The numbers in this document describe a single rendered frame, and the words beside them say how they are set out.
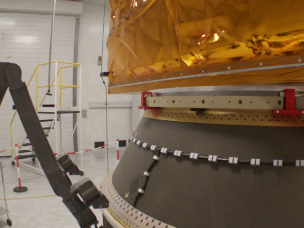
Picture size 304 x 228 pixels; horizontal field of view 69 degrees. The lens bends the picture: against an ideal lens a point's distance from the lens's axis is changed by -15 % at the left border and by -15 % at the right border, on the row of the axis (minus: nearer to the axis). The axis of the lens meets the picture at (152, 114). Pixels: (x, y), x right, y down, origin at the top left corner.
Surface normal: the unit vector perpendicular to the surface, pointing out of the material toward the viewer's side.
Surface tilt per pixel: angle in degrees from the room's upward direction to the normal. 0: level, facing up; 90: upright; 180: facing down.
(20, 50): 90
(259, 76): 90
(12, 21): 90
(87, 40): 90
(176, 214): 62
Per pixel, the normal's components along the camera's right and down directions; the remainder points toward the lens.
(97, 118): 0.51, 0.04
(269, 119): -0.39, -0.44
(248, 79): -0.87, 0.02
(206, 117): -0.61, -0.44
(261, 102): -0.47, 0.04
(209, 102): -0.66, 0.04
